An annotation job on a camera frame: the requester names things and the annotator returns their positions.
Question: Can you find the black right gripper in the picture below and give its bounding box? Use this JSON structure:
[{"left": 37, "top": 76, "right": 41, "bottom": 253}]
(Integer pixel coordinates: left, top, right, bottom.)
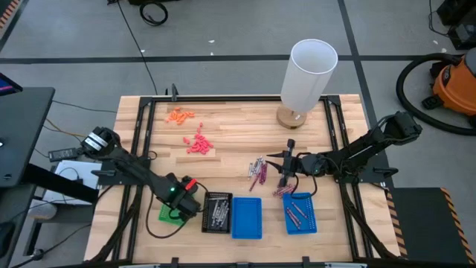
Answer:
[{"left": 265, "top": 138, "right": 312, "bottom": 188}]

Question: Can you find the orange shop vacuum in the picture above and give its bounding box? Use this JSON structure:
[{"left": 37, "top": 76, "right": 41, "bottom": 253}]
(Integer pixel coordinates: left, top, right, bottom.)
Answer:
[
  {"left": 422, "top": 47, "right": 476, "bottom": 128},
  {"left": 395, "top": 52, "right": 476, "bottom": 136}
]

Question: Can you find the black cable bundle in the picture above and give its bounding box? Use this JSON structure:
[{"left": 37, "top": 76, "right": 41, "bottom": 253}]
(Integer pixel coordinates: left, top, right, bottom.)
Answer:
[
  {"left": 89, "top": 184, "right": 144, "bottom": 264},
  {"left": 340, "top": 182, "right": 397, "bottom": 261}
]

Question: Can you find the monitor screen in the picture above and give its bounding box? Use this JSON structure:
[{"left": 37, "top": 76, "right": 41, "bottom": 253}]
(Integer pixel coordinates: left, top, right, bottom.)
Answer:
[{"left": 0, "top": 72, "right": 24, "bottom": 97}]

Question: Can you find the white paper box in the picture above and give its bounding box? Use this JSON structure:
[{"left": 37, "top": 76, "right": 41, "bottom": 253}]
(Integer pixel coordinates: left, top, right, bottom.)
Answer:
[{"left": 42, "top": 159, "right": 102, "bottom": 206}]

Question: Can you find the blue plastic basket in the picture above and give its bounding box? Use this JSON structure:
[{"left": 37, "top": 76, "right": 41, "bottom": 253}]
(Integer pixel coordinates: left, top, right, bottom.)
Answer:
[
  {"left": 281, "top": 191, "right": 318, "bottom": 236},
  {"left": 231, "top": 196, "right": 263, "bottom": 240}
]

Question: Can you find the hazard striped floor strip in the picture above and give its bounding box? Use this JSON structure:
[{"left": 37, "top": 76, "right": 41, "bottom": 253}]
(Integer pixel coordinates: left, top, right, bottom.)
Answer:
[{"left": 0, "top": 0, "right": 23, "bottom": 30}]

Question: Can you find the white shade wooden base lamp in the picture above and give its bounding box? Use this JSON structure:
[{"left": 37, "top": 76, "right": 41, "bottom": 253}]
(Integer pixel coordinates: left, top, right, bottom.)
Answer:
[{"left": 276, "top": 38, "right": 339, "bottom": 130}]

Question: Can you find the black left camera cable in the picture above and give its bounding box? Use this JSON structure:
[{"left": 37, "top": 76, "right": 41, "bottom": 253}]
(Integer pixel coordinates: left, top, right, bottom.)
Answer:
[{"left": 145, "top": 182, "right": 209, "bottom": 240}]

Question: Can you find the black coiled cable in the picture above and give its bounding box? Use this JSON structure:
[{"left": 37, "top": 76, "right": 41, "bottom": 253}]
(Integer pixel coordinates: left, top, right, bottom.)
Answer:
[{"left": 138, "top": 1, "right": 170, "bottom": 28}]

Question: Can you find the black desk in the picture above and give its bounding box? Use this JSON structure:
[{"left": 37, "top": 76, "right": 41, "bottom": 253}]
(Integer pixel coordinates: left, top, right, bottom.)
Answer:
[{"left": 0, "top": 86, "right": 100, "bottom": 205}]

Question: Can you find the black right camera cable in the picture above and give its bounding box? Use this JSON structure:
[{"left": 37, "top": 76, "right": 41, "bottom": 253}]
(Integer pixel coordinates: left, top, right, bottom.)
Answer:
[{"left": 291, "top": 173, "right": 319, "bottom": 200}]

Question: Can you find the black hazard striped mat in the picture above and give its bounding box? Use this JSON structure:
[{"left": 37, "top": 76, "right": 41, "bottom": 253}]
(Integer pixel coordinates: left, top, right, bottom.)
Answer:
[{"left": 384, "top": 186, "right": 476, "bottom": 266}]

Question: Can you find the black power adapter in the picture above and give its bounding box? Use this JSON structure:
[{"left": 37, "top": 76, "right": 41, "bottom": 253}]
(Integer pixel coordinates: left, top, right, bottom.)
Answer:
[{"left": 48, "top": 147, "right": 80, "bottom": 163}]

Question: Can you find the long black floor cable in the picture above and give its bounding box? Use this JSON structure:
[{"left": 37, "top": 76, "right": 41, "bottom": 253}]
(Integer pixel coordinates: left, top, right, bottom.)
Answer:
[{"left": 117, "top": 0, "right": 160, "bottom": 96}]

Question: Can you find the black aluminium table frame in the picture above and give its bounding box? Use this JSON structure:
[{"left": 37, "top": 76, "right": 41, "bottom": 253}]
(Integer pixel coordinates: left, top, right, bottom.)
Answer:
[{"left": 87, "top": 95, "right": 402, "bottom": 268}]

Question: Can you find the grey rounded object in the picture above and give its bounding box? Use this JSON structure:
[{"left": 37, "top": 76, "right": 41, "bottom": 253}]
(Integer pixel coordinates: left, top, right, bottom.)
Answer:
[{"left": 28, "top": 199, "right": 59, "bottom": 220}]

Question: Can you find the black plastic basket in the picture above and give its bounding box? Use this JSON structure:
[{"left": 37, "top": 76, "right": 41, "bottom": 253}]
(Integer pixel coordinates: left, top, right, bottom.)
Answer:
[{"left": 201, "top": 191, "right": 234, "bottom": 235}]

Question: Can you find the black camera cable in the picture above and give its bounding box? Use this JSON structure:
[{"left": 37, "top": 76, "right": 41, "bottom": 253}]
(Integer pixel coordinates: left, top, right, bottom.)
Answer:
[
  {"left": 291, "top": 173, "right": 319, "bottom": 200},
  {"left": 145, "top": 182, "right": 209, "bottom": 240}
]

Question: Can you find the green plastic basket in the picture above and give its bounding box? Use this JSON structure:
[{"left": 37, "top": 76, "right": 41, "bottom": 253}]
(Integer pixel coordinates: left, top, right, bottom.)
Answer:
[{"left": 158, "top": 202, "right": 190, "bottom": 227}]

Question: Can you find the black equipment case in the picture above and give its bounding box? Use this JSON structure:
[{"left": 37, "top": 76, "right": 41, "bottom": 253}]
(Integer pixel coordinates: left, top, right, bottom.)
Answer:
[{"left": 435, "top": 0, "right": 476, "bottom": 51}]

